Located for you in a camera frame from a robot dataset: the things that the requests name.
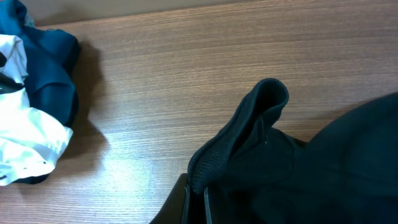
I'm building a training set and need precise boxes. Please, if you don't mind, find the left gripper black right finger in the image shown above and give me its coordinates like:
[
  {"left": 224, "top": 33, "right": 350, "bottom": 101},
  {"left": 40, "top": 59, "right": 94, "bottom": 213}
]
[{"left": 203, "top": 187, "right": 213, "bottom": 224}]

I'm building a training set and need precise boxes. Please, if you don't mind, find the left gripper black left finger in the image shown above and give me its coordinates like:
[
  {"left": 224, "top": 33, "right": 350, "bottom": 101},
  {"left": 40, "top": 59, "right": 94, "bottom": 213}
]
[{"left": 150, "top": 173, "right": 188, "bottom": 224}]

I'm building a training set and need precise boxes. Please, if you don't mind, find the white shirt with black letters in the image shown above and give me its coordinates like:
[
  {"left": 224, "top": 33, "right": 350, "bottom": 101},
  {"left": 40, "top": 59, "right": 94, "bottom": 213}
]
[{"left": 1, "top": 35, "right": 73, "bottom": 186}]

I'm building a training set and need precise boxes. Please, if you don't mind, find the black t-shirt with white logo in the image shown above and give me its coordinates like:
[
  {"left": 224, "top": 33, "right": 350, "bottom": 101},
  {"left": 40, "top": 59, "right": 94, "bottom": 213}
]
[{"left": 188, "top": 78, "right": 397, "bottom": 223}]

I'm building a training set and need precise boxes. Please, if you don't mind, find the dark blue garment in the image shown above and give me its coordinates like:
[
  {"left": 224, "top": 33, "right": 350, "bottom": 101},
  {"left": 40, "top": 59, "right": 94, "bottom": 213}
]
[{"left": 1, "top": 0, "right": 80, "bottom": 184}]

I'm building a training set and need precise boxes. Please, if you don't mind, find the light blue grey garment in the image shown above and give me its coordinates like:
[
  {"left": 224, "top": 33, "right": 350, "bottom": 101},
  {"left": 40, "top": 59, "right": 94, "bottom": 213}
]
[{"left": 24, "top": 13, "right": 35, "bottom": 27}]

